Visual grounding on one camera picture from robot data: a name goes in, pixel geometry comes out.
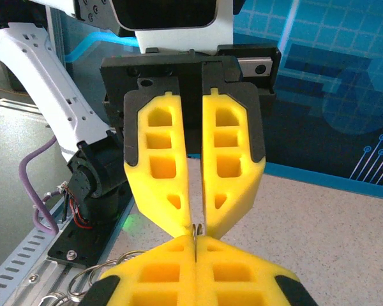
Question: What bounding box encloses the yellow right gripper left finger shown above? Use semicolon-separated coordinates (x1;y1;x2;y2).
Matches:
78;235;197;306

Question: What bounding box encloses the red and black wire bundle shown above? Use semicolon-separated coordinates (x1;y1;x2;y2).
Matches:
62;181;94;229

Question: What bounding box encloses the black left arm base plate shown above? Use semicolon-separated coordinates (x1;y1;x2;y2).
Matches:
47;191;138;267

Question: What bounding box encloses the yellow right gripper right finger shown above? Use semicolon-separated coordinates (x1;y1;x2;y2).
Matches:
195;235;319;306

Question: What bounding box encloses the aluminium frame rail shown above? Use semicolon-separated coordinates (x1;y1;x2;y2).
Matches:
6;197;135;306

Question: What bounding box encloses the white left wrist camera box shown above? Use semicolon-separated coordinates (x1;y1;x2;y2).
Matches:
110;0;236;54

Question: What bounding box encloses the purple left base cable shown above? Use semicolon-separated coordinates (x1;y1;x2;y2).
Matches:
18;136;60;236

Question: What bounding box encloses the large metal key ring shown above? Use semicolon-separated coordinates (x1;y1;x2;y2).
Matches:
67;263;101;297

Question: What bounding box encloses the slotted grey cable duct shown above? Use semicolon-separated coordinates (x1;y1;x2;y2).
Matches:
0;219;57;300

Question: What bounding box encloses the small metal key ring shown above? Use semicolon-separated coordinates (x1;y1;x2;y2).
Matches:
191;222;204;262
40;291;84;306
116;250;147;264

